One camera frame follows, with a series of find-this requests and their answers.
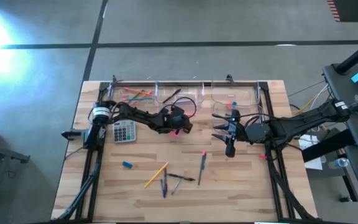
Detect grey desk calculator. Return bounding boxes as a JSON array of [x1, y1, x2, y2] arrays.
[[111, 119, 137, 144]]

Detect black Pilot gel pen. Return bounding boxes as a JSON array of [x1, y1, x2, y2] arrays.
[[167, 173, 196, 182]]

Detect grey crayon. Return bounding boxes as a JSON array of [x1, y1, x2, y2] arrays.
[[170, 178, 183, 196]]

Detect slim black pen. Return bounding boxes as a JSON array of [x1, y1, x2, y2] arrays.
[[162, 88, 182, 104]]

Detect black slanted bar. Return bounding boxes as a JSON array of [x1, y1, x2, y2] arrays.
[[301, 128, 356, 163]]

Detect black mat striped border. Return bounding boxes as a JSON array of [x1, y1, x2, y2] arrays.
[[326, 0, 358, 23]]

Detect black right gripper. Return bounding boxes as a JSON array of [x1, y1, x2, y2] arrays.
[[212, 109, 272, 159]]

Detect yellow pencil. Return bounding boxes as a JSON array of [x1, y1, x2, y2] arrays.
[[144, 162, 169, 189]]

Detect clear plastic bin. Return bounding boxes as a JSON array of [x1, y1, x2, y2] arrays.
[[210, 101, 265, 138], [106, 81, 160, 110], [156, 81, 208, 110], [210, 80, 261, 107]]

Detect grey pencil pink eraser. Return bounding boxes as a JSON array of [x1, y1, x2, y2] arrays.
[[197, 151, 207, 188]]

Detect green pencil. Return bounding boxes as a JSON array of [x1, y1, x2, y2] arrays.
[[128, 92, 143, 105]]

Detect white paper sheet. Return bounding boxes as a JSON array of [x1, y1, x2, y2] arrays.
[[297, 134, 326, 171]]

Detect clear water bottle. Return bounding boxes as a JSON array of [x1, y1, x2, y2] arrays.
[[327, 157, 351, 170]]

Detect black pole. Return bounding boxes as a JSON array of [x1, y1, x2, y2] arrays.
[[335, 36, 358, 75]]

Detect yellow cable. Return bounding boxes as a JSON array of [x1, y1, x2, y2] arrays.
[[290, 90, 329, 124]]

